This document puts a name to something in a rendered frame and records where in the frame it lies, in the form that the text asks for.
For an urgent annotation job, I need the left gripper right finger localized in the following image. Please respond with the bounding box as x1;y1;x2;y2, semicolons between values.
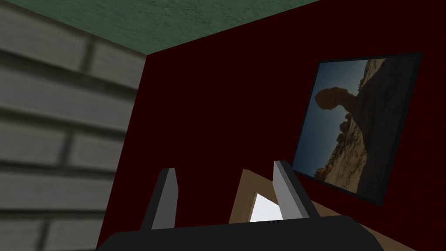
273;160;321;220

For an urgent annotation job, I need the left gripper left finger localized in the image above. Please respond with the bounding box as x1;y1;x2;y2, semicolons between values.
140;167;179;231

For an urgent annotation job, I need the light wooden cabinet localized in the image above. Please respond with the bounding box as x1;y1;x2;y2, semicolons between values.
228;169;417;251

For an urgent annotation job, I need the framed desert rock picture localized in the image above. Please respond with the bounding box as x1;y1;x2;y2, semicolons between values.
291;52;424;208

